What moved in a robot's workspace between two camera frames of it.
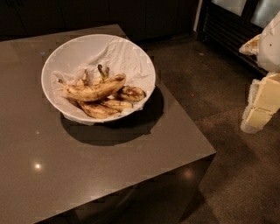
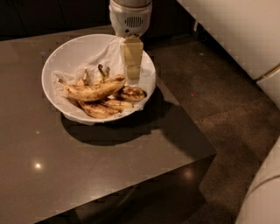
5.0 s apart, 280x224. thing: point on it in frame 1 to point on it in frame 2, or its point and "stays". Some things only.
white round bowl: x=96 y=77 stays
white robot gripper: x=270 y=48 to x=130 y=21
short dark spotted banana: x=130 y=94 stays
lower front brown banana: x=96 y=111 stays
